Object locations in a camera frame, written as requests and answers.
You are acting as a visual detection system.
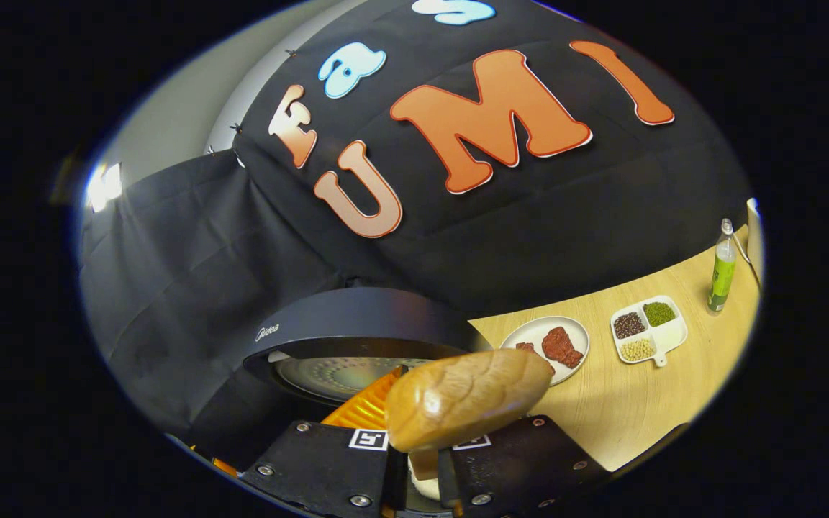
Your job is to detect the wooden spoon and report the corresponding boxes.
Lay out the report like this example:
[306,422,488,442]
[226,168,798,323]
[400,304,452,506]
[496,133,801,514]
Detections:
[384,349,554,480]

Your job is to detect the white divided dish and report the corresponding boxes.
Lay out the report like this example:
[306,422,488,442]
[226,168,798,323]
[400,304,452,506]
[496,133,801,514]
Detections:
[610,295,689,368]

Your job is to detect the black backdrop cloth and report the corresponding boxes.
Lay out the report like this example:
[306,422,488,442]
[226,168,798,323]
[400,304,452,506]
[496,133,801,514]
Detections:
[80,0,753,461]

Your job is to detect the black rice cooker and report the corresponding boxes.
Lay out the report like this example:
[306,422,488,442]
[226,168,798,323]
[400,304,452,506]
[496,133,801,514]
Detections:
[191,288,491,518]

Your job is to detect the ceiling light panel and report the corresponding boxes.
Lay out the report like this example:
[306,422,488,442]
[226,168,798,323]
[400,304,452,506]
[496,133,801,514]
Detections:
[86,162,124,213]

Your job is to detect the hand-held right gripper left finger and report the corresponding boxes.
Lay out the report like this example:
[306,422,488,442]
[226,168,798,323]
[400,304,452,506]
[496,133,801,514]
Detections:
[209,365,410,518]

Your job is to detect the white toaster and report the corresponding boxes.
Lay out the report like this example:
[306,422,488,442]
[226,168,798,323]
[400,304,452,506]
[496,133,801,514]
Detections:
[746,198,765,285]

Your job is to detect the dark red beans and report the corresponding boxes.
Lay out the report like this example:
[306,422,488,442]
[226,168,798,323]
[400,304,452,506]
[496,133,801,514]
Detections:
[614,312,647,340]

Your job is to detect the yellow soybeans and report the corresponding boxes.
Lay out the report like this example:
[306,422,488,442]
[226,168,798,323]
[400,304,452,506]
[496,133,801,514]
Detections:
[620,338,656,362]

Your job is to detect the red meat piece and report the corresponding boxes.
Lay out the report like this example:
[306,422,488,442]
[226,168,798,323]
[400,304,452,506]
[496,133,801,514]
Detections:
[515,341,556,376]
[540,326,585,370]

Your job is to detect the green label bottle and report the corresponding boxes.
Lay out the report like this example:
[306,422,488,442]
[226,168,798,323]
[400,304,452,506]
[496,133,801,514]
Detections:
[707,218,738,315]

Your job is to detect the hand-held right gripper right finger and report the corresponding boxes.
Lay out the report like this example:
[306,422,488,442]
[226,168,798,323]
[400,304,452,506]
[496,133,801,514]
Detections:
[438,416,610,518]

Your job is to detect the round white plate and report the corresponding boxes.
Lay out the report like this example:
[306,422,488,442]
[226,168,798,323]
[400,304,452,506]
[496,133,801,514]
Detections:
[499,315,591,387]

